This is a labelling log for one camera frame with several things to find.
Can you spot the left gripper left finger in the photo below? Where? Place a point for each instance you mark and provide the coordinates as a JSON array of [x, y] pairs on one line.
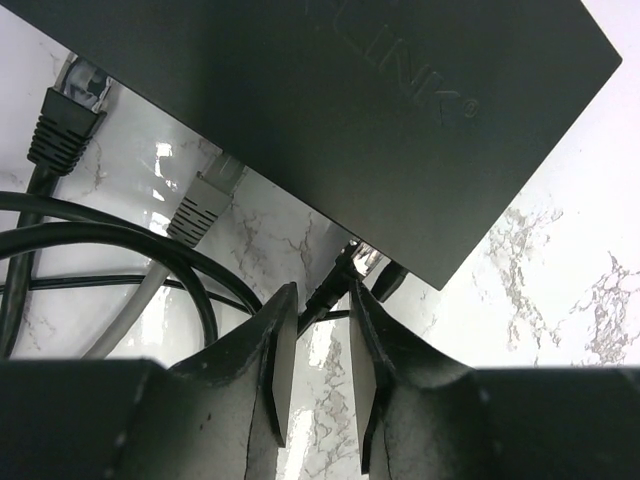
[[221, 413]]

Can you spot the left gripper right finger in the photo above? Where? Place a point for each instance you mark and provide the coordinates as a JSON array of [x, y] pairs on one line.
[[420, 414]]

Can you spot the black network switch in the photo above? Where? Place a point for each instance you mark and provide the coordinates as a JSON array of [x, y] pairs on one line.
[[412, 124]]

